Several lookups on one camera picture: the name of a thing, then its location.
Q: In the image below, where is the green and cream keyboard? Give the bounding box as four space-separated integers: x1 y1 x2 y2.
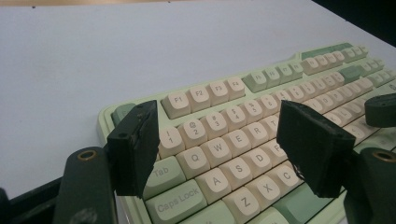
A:
96 41 396 224

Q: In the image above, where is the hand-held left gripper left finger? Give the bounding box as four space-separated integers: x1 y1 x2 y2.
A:
52 99 161 224

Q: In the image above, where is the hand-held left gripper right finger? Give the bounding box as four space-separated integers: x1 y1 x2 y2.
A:
276 99 396 224

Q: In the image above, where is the white table cover sheet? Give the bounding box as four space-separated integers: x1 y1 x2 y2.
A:
0 0 396 200

